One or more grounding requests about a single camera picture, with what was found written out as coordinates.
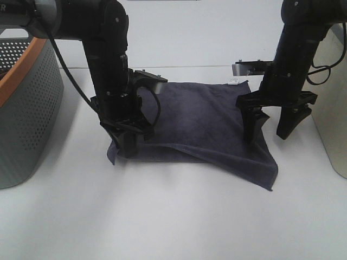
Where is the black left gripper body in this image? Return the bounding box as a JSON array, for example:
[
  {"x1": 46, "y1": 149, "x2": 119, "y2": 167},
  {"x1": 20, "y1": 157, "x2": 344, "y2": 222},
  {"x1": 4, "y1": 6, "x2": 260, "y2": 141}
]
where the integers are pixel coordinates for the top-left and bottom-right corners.
[{"x1": 91, "y1": 94, "x2": 155, "y2": 135}]

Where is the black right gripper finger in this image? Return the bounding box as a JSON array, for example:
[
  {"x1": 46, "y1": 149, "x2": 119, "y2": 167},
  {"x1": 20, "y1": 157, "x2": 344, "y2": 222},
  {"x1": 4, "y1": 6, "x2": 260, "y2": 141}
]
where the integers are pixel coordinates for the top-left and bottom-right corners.
[
  {"x1": 277, "y1": 104, "x2": 312, "y2": 140},
  {"x1": 242, "y1": 107, "x2": 269, "y2": 144}
]

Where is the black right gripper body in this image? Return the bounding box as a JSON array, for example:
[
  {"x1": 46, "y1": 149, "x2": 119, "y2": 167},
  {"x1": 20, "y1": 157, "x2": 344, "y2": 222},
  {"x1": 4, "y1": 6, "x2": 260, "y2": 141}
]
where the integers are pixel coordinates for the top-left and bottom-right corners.
[{"x1": 236, "y1": 91, "x2": 317, "y2": 113}]

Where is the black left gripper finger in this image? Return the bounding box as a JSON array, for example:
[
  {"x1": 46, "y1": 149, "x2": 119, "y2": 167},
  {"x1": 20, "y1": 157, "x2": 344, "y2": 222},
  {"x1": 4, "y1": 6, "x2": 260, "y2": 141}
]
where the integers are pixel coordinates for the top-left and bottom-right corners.
[
  {"x1": 115, "y1": 132, "x2": 138, "y2": 157},
  {"x1": 142, "y1": 125, "x2": 155, "y2": 141}
]

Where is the dark navy towel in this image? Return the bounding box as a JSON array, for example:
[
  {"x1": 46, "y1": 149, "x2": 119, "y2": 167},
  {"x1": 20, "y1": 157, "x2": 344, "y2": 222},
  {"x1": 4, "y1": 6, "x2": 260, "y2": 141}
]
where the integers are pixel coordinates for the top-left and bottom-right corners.
[{"x1": 106, "y1": 80, "x2": 279, "y2": 191}]

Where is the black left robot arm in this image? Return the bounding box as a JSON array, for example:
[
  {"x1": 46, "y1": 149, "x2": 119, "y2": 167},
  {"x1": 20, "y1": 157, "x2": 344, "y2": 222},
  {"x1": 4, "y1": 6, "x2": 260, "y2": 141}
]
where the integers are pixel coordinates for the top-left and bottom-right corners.
[{"x1": 1, "y1": 1, "x2": 163, "y2": 157}]

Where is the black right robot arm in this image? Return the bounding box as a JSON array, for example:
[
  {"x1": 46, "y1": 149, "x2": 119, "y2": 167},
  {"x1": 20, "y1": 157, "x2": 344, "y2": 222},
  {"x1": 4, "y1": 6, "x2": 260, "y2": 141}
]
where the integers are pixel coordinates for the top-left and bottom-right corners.
[{"x1": 236, "y1": 1, "x2": 346, "y2": 144}]

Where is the beige bin grey rim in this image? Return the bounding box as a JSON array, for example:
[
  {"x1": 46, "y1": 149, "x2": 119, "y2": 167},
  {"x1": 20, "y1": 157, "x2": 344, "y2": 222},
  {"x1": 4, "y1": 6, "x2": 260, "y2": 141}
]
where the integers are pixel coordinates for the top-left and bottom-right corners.
[{"x1": 305, "y1": 25, "x2": 346, "y2": 178}]

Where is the grey perforated basket orange rim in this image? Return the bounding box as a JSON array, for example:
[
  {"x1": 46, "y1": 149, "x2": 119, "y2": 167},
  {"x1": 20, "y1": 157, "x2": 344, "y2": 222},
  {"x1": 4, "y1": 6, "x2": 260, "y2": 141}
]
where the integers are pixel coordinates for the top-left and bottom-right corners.
[{"x1": 1, "y1": 29, "x2": 64, "y2": 189}]

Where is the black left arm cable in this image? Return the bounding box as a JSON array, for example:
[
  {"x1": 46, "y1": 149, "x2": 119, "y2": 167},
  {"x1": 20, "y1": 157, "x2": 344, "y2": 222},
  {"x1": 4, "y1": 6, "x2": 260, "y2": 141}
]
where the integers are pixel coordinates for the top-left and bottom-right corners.
[{"x1": 25, "y1": 0, "x2": 102, "y2": 120}]

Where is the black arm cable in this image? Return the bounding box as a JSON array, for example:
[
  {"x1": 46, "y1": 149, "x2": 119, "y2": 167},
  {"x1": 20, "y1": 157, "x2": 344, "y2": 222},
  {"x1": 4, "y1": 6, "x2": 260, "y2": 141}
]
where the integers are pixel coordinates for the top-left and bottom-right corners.
[
  {"x1": 25, "y1": 0, "x2": 102, "y2": 120},
  {"x1": 306, "y1": 24, "x2": 346, "y2": 86}
]

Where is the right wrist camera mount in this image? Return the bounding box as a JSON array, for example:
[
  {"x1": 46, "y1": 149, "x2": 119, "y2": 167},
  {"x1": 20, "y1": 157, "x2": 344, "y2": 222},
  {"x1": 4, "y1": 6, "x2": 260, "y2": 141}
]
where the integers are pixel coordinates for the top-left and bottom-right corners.
[{"x1": 232, "y1": 60, "x2": 273, "y2": 76}]

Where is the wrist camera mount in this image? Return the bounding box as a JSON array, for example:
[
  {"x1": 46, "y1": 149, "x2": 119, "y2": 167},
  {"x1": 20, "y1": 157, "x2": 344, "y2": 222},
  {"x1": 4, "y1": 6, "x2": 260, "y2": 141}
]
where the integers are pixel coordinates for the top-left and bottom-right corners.
[
  {"x1": 232, "y1": 60, "x2": 273, "y2": 76},
  {"x1": 130, "y1": 70, "x2": 168, "y2": 94}
]

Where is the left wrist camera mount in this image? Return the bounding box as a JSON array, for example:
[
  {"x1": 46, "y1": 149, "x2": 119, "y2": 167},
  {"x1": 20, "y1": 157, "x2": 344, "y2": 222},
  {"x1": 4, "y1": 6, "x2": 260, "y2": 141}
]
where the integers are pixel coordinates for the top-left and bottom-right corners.
[{"x1": 130, "y1": 70, "x2": 168, "y2": 94}]

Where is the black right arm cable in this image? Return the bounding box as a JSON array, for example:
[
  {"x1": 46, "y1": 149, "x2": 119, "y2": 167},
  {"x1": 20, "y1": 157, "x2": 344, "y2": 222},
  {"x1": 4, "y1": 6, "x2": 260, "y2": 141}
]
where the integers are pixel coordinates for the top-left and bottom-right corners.
[{"x1": 306, "y1": 24, "x2": 346, "y2": 86}]

